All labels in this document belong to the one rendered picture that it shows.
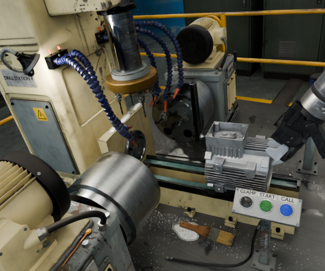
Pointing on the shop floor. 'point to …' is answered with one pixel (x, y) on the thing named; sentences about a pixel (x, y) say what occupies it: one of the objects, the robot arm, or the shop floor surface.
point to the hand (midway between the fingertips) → (276, 162)
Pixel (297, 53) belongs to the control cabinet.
